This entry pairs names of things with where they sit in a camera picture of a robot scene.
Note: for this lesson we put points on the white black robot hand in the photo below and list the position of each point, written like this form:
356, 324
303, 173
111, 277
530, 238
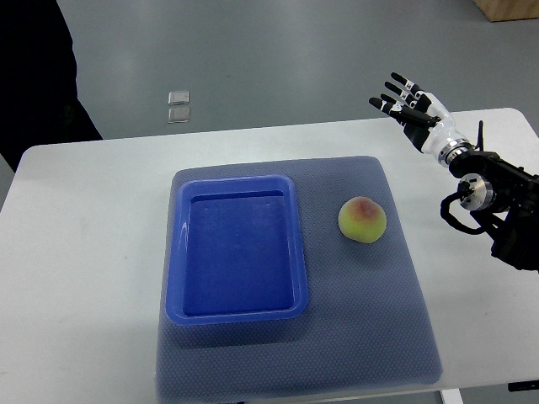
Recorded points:
426, 122

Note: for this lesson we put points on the yellow-green peach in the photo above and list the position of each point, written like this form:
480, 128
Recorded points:
362, 220

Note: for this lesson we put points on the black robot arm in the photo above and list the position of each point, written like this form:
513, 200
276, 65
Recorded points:
493, 197

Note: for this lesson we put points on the upper floor socket plate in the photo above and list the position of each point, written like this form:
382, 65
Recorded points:
178, 97

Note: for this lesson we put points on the wooden box corner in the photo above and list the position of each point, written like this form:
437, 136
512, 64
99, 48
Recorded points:
508, 10

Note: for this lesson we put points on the grey-blue textured mat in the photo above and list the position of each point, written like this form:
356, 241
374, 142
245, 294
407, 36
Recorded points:
366, 325

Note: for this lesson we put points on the blue plastic tray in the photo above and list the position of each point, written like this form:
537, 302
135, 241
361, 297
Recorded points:
236, 253

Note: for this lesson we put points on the dark clothed person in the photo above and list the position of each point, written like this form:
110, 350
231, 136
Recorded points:
39, 101

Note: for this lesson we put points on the black table bracket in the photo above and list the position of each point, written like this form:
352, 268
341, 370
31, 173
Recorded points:
530, 385

